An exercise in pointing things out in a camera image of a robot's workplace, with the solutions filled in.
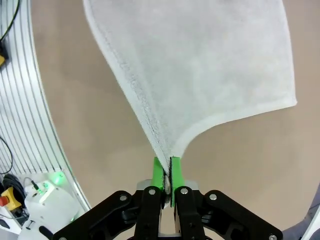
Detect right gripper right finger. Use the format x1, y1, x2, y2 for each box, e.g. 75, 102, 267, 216
170, 155, 285, 240

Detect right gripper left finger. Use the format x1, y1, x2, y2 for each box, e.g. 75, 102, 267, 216
52, 156, 167, 240

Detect white towel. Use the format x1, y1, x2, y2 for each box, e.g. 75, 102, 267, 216
82, 0, 299, 199

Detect yellow emergency stop button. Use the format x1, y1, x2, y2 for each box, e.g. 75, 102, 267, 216
0, 187, 23, 209
0, 41, 10, 67

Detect black coiled cable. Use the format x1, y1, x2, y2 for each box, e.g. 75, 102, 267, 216
2, 173, 26, 195

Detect ribbed aluminium mounting rail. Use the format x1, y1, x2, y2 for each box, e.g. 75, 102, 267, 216
0, 0, 92, 219

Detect green cable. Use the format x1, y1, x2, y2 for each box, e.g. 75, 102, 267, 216
0, 0, 22, 42

